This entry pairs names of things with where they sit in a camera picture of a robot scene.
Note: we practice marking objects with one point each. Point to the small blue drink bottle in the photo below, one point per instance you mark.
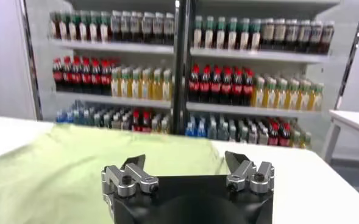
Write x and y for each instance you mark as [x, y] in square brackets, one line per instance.
[69, 118]
[190, 129]
[201, 129]
[60, 118]

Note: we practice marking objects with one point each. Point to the white drinks display cabinet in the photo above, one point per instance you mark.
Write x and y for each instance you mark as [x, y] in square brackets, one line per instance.
[43, 61]
[330, 71]

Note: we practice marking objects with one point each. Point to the white side table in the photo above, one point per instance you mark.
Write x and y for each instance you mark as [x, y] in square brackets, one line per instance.
[350, 121]

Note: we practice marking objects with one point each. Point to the dark bottle blue-white label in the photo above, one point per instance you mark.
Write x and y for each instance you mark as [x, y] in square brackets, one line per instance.
[158, 28]
[169, 29]
[115, 27]
[135, 27]
[147, 28]
[125, 27]

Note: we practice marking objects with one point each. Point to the light green shirt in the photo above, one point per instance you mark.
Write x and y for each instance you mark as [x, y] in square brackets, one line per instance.
[60, 167]

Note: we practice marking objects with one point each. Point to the small clear water bottle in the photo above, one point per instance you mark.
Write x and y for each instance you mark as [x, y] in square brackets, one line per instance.
[222, 131]
[88, 119]
[212, 131]
[79, 118]

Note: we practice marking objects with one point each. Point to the small red-capped cola bottle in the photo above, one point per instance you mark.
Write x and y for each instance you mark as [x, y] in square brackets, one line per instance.
[136, 121]
[284, 136]
[273, 135]
[145, 122]

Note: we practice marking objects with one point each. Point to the white cabinet shelf board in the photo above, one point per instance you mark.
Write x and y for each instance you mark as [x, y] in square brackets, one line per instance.
[258, 56]
[252, 110]

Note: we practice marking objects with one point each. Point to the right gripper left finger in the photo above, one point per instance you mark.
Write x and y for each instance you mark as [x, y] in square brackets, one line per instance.
[130, 178]

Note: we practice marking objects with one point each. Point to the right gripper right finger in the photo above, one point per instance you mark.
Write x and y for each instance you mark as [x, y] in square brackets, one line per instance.
[246, 175]

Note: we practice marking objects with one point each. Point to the dark bottle beige label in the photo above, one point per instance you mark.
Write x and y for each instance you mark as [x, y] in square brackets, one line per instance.
[267, 35]
[327, 38]
[303, 36]
[291, 36]
[279, 35]
[315, 37]

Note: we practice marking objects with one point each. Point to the small dark white-capped bottle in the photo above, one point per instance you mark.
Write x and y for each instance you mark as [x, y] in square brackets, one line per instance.
[115, 121]
[243, 134]
[125, 122]
[97, 120]
[106, 121]
[253, 134]
[232, 133]
[263, 135]

